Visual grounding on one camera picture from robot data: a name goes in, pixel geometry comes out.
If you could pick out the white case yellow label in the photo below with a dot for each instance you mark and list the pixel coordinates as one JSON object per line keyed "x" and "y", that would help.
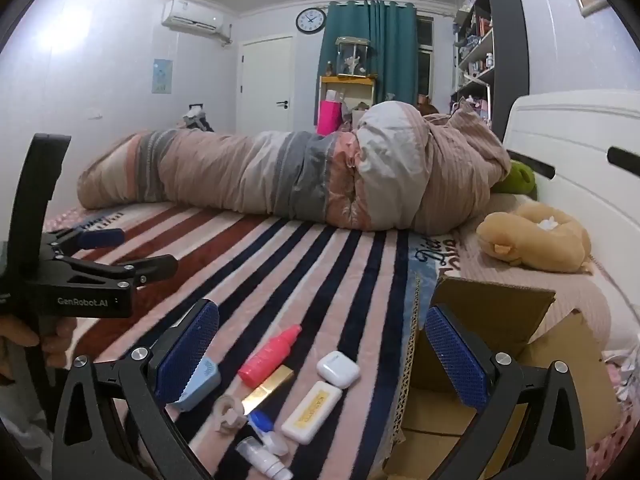
{"x": 310, "y": 414}

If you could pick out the white earbuds case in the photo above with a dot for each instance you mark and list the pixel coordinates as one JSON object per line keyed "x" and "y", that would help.
{"x": 338, "y": 370}

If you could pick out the round wall clock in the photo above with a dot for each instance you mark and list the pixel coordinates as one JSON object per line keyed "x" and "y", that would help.
{"x": 310, "y": 21}

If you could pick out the white air conditioner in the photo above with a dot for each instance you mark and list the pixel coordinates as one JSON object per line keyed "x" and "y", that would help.
{"x": 195, "y": 19}

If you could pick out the yellow cabinet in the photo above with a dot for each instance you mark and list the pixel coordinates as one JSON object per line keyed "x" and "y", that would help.
{"x": 351, "y": 90}

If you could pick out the gold rectangular box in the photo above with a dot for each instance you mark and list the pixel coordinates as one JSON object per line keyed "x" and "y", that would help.
{"x": 264, "y": 390}

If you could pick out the tan plush toy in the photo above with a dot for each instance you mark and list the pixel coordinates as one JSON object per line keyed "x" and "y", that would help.
{"x": 537, "y": 236}

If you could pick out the teal curtain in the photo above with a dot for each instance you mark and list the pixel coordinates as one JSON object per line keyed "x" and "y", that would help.
{"x": 392, "y": 30}

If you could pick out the green plush toy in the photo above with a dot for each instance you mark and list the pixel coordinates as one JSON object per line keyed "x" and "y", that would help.
{"x": 519, "y": 180}

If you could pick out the clear tape roll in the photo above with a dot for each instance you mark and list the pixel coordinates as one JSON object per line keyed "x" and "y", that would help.
{"x": 228, "y": 415}

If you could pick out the pink spray bottle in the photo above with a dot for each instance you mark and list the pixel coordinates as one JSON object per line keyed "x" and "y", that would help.
{"x": 269, "y": 357}

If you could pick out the striped plush blanket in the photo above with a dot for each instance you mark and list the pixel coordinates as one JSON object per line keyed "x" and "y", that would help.
{"x": 358, "y": 293}

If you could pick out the rolled pink grey duvet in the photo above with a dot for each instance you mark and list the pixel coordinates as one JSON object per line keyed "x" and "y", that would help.
{"x": 396, "y": 169}

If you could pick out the small white bottle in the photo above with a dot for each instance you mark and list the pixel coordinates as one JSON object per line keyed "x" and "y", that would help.
{"x": 268, "y": 464}

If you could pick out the white headboard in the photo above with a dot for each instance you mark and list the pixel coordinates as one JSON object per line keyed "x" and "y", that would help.
{"x": 584, "y": 145}

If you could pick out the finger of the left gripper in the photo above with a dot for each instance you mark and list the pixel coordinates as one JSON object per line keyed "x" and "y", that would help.
{"x": 70, "y": 241}
{"x": 132, "y": 273}

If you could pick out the brown cardboard box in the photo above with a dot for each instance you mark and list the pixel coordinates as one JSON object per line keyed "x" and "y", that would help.
{"x": 505, "y": 318}

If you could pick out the left hand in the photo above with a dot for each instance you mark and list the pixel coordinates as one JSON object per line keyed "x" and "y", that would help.
{"x": 54, "y": 346}

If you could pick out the magenta gift bag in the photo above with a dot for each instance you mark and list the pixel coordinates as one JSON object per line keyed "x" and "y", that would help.
{"x": 330, "y": 117}

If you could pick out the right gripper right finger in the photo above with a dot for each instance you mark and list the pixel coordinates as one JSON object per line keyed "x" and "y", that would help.
{"x": 550, "y": 441}

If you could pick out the pink striped pillow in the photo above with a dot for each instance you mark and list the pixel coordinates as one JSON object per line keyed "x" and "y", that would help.
{"x": 607, "y": 313}

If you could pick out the black bookshelf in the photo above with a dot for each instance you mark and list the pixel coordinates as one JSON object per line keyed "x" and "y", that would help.
{"x": 491, "y": 61}

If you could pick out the white door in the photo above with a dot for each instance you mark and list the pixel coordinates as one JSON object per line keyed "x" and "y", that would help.
{"x": 265, "y": 85}

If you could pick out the blue white contact lens case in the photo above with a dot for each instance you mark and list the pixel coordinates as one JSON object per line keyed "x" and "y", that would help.
{"x": 264, "y": 429}

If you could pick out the glass fish tank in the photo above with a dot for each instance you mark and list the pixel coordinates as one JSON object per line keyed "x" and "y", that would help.
{"x": 352, "y": 56}

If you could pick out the blue wall poster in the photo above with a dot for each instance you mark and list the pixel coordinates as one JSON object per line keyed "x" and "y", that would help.
{"x": 161, "y": 76}

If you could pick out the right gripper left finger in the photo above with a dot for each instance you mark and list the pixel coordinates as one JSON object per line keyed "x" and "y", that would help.
{"x": 89, "y": 441}

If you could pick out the blue square box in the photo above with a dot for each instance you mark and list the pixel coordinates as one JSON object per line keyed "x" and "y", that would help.
{"x": 204, "y": 380}

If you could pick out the black suitcase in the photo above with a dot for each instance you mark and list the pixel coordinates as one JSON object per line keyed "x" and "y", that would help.
{"x": 195, "y": 118}

